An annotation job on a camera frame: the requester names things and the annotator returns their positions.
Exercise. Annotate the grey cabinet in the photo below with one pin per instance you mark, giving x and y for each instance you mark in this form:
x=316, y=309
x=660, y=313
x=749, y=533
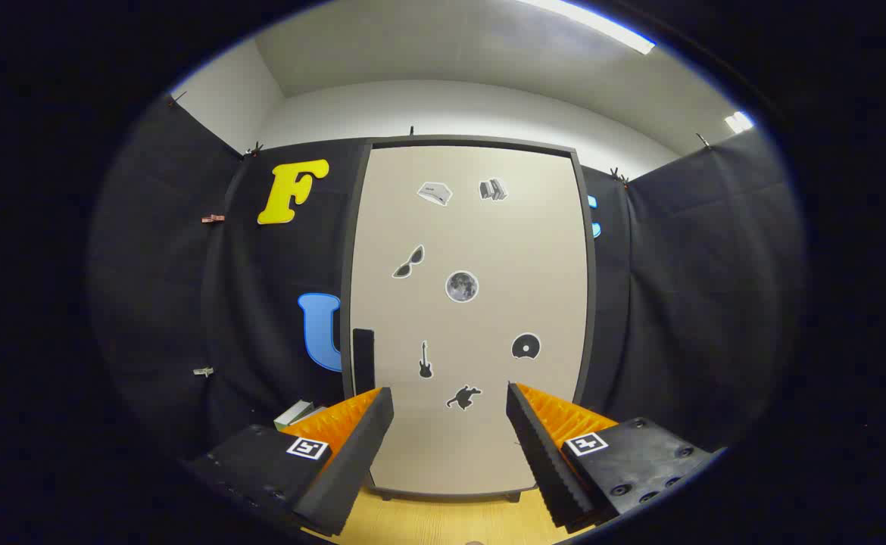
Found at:
x=473, y=140

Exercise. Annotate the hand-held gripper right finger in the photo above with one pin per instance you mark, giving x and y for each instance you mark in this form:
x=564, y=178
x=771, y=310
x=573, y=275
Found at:
x=545, y=462

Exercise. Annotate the small ceiling light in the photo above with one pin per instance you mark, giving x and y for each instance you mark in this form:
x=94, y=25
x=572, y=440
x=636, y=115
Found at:
x=738, y=121

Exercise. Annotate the copper clip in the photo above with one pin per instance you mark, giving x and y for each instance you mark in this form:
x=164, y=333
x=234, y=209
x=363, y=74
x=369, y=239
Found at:
x=213, y=219

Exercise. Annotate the black clip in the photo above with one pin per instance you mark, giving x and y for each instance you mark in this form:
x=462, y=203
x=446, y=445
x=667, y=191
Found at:
x=617, y=175
x=255, y=148
x=176, y=98

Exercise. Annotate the silver clip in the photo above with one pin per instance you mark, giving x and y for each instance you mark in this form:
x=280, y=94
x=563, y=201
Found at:
x=202, y=372

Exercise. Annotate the green book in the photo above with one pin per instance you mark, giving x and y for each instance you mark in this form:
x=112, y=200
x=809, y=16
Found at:
x=294, y=415

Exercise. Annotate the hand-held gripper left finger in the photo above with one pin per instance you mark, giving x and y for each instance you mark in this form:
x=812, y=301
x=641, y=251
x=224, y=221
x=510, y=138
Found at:
x=352, y=462

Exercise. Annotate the long ceiling light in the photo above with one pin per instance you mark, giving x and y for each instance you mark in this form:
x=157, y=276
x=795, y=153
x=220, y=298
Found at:
x=587, y=23

